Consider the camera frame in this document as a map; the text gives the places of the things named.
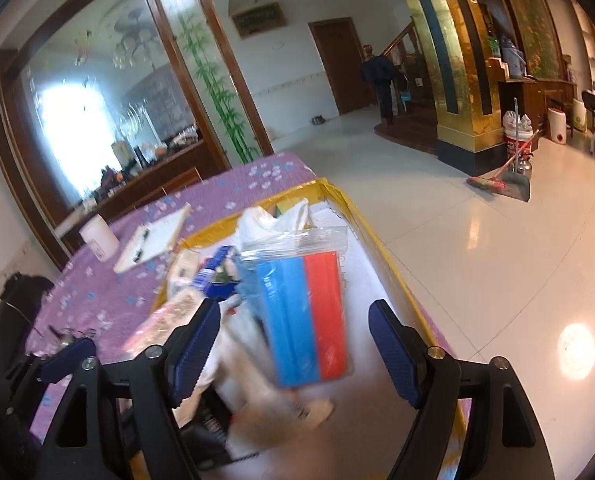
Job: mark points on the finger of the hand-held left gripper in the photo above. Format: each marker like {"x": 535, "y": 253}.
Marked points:
{"x": 70, "y": 357}

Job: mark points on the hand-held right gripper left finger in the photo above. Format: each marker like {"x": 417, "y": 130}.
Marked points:
{"x": 197, "y": 350}

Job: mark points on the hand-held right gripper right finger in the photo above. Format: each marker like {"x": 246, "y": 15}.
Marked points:
{"x": 392, "y": 355}

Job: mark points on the yellow-edged white box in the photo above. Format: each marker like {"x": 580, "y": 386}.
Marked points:
{"x": 367, "y": 285}

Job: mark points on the red and blue pack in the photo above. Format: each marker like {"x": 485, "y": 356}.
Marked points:
{"x": 297, "y": 310}

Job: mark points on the white packet with red print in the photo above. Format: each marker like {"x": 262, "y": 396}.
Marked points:
{"x": 167, "y": 315}

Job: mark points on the purple floral tablecloth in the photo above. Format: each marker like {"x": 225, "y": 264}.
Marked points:
{"x": 102, "y": 300}

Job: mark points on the black snack packet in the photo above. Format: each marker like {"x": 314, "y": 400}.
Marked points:
{"x": 212, "y": 430}

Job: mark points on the blue and white tissue pack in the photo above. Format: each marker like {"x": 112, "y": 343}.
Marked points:
{"x": 217, "y": 265}

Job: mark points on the paper notepad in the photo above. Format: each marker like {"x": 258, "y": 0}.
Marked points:
{"x": 157, "y": 240}

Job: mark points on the black pen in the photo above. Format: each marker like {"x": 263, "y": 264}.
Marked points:
{"x": 141, "y": 246}

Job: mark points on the white plastic jar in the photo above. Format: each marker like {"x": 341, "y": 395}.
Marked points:
{"x": 100, "y": 240}

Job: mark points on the wooden chair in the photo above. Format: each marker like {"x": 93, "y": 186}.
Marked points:
{"x": 177, "y": 182}

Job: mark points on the wooden sideboard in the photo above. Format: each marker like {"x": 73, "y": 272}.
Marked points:
{"x": 177, "y": 165}

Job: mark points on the pink broom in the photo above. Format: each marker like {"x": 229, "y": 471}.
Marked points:
{"x": 487, "y": 184}

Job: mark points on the assorted items on sideboard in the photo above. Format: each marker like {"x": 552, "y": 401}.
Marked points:
{"x": 127, "y": 160}

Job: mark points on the wooden staircase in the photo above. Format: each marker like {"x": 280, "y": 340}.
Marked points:
{"x": 412, "y": 125}

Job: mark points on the red bucket with white bag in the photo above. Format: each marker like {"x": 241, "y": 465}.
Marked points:
{"x": 516, "y": 145}

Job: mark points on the metal bowl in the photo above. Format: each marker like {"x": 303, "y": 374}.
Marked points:
{"x": 318, "y": 120}

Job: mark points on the golden pillar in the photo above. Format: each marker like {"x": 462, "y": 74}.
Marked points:
{"x": 457, "y": 85}

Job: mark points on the wooden cabinet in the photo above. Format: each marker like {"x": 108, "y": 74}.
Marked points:
{"x": 527, "y": 105}

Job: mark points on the brown wooden door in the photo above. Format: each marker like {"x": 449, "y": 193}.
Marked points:
{"x": 342, "y": 65}

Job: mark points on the arched glass partition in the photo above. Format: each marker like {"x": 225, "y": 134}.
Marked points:
{"x": 102, "y": 60}

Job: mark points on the blue water jug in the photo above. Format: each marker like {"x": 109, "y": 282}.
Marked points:
{"x": 512, "y": 60}

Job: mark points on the framed wall plaque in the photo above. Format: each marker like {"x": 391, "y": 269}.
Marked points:
{"x": 260, "y": 20}

